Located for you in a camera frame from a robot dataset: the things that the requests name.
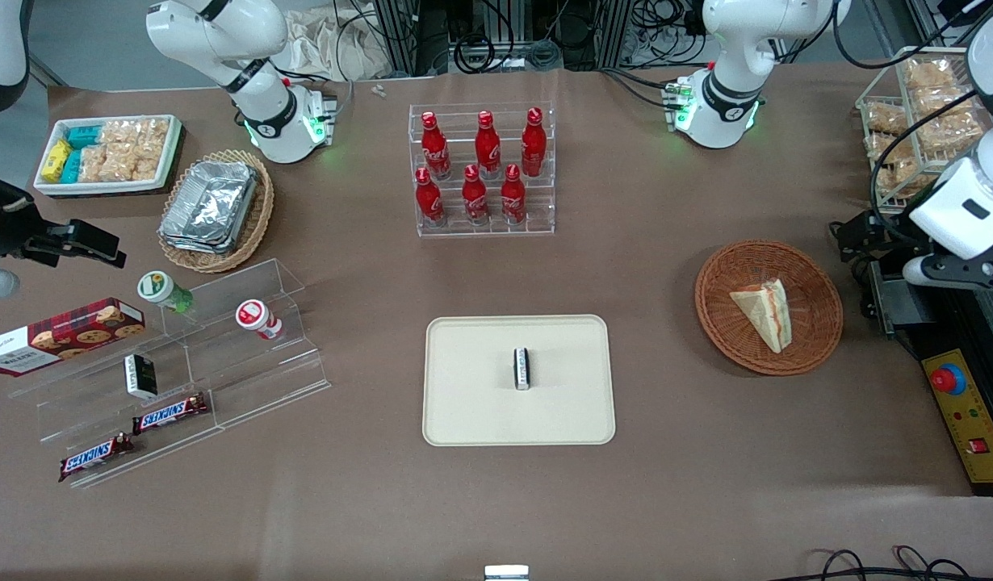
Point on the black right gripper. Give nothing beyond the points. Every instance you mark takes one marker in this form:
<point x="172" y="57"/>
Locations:
<point x="4" y="226"/>

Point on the triangle sandwich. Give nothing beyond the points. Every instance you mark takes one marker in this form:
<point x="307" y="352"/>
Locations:
<point x="764" y="311"/>

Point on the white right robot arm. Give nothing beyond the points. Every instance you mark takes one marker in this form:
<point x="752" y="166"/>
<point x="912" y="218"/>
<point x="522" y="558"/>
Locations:
<point x="254" y="73"/>

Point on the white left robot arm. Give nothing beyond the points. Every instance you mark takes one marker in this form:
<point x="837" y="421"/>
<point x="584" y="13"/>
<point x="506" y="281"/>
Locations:
<point x="726" y="97"/>

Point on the oval light wicker basket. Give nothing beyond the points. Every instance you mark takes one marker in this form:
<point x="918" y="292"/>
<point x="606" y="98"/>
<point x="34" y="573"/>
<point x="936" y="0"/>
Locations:
<point x="258" y="218"/>

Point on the beige plastic tray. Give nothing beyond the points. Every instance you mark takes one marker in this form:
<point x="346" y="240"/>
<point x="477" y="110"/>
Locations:
<point x="472" y="379"/>

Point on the round brown wicker basket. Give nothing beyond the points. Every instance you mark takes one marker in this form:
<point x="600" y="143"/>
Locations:
<point x="811" y="323"/>

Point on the teal snack packet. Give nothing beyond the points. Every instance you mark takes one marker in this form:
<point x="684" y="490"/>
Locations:
<point x="83" y="135"/>
<point x="72" y="166"/>

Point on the clear bag rice crackers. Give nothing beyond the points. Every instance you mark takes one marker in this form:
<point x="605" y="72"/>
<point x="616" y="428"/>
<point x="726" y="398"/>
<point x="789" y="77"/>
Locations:
<point x="113" y="164"/>
<point x="137" y="133"/>

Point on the green cap drink bottle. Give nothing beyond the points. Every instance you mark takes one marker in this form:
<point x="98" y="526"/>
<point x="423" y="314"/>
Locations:
<point x="161" y="290"/>

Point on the yellow snack packet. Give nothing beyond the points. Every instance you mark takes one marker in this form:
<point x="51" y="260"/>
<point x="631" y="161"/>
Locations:
<point x="55" y="160"/>

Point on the red tartan cookie box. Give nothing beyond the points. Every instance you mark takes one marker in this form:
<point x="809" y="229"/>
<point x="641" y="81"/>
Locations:
<point x="60" y="335"/>

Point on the white rectangular snack bin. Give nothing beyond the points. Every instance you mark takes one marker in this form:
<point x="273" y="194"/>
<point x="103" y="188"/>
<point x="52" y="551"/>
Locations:
<point x="171" y="153"/>

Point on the stacked aluminium foil containers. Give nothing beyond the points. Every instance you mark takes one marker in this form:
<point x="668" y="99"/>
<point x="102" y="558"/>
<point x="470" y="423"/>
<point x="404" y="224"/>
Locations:
<point x="210" y="206"/>

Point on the small black snack box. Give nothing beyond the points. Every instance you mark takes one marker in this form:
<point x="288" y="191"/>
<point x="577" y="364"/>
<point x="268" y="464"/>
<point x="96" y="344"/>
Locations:
<point x="522" y="369"/>
<point x="141" y="376"/>

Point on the red cap drink bottle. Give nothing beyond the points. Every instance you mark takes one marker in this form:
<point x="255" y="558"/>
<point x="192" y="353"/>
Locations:
<point x="257" y="317"/>

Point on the snickers chocolate bar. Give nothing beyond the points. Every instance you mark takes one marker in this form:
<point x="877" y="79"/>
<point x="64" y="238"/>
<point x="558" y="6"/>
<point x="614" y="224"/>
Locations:
<point x="169" y="413"/>
<point x="95" y="457"/>

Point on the clear acrylic step shelf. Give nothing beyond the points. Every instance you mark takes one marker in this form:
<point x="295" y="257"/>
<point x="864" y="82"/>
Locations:
<point x="254" y="379"/>

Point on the crumpled white cloth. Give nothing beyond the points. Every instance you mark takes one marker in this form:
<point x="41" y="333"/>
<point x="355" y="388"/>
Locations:
<point x="319" y="44"/>

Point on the red cola bottle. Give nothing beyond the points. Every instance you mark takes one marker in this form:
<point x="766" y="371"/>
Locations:
<point x="436" y="149"/>
<point x="534" y="144"/>
<point x="513" y="197"/>
<point x="475" y="198"/>
<point x="429" y="200"/>
<point x="488" y="147"/>

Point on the clear acrylic bottle rack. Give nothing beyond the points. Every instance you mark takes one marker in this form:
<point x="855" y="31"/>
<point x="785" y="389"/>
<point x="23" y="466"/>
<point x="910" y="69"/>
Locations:
<point x="537" y="206"/>

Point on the small silver white object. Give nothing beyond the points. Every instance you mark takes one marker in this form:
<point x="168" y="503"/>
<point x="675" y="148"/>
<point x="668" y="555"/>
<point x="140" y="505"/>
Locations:
<point x="506" y="574"/>

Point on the clear bag fried snacks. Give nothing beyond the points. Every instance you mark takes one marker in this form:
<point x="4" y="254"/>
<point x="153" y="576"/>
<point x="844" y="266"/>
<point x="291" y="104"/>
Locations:
<point x="940" y="101"/>
<point x="900" y="177"/>
<point x="886" y="118"/>
<point x="928" y="73"/>
<point x="944" y="133"/>
<point x="884" y="147"/>

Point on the black tabletop appliance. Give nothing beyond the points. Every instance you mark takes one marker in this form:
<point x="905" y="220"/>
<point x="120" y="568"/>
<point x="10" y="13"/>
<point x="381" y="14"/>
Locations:
<point x="896" y="305"/>

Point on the red emergency stop button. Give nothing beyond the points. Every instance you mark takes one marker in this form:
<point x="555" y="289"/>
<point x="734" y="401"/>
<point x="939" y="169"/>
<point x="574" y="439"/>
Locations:
<point x="949" y="379"/>

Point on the yellow black control box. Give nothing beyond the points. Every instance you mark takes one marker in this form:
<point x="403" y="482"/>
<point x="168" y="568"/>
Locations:
<point x="969" y="428"/>

